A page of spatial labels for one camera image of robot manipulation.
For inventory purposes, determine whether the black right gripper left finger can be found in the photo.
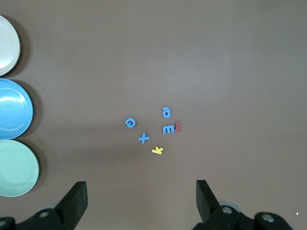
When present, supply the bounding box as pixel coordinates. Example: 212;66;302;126
18;181;88;230

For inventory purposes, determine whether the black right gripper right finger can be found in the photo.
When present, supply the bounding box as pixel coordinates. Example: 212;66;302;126
193;179;256;230

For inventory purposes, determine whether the blue foam letter m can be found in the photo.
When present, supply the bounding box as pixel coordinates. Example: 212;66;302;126
162;124;177;135

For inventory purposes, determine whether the blue foam letter x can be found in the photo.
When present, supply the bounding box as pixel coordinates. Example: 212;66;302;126
137;132;151;145

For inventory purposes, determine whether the blue foam letter e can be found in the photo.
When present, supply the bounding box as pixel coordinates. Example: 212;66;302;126
124;117;137;129

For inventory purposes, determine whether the green plate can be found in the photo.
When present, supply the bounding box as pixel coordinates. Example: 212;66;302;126
0;139;40;198

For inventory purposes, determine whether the blue plate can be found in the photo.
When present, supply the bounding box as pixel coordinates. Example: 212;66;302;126
0;78;35;140

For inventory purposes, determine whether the beige plate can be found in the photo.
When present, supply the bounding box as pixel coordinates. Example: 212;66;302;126
0;14;21;77

